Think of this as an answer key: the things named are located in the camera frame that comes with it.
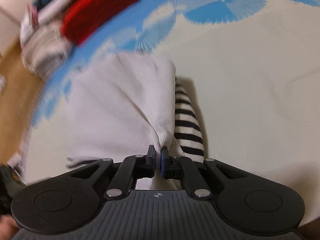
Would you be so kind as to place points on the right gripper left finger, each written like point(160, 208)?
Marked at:
point(124, 175)

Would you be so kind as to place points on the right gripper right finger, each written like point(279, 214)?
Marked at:
point(184, 170)

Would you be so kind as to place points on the black white striped hooded top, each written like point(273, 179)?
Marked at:
point(125, 102)

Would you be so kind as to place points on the folded white clothes stack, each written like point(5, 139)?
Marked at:
point(40, 12)

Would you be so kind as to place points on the blue white patterned bedsheet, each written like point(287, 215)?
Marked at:
point(250, 68)

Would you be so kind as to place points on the folded white quilt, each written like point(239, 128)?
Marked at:
point(46, 50)

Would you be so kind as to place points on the red knitted blanket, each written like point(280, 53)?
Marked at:
point(85, 16)

